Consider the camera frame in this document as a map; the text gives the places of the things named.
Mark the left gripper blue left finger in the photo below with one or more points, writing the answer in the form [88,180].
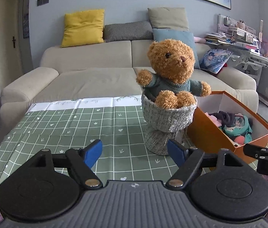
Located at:
[80,163]

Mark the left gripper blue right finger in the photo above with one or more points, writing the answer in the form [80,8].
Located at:
[189,162]

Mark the grey knitted basket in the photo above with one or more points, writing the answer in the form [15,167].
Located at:
[162,125]

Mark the red soft ball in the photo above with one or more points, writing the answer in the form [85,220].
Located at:
[239,140]

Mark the teal soft toy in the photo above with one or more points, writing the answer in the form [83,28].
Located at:
[243,126]

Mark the pink and navy clothes pile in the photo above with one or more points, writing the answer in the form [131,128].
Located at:
[223,120]

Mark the brown teddy bear green sweater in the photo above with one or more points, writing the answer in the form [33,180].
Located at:
[169,86]

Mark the orange cardboard box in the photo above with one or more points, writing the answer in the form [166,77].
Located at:
[205,135]

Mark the cluttered white desk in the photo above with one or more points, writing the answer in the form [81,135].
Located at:
[247,44]

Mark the beige sofa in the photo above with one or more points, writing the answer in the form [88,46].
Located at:
[104,70]

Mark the anime print cushion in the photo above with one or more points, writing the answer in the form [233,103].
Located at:
[214,60]

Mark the light blue cushion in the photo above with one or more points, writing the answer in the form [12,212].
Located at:
[184,36]

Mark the yellow cushion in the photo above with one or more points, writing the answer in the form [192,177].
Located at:
[83,28]

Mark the grey headrest cushion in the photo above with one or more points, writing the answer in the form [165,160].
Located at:
[141,30]

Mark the beige cushion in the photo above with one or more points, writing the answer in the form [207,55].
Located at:
[168,18]

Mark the cream door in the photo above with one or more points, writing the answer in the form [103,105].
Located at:
[10,60]

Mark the black wall switch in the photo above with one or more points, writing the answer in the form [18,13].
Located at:
[42,2]

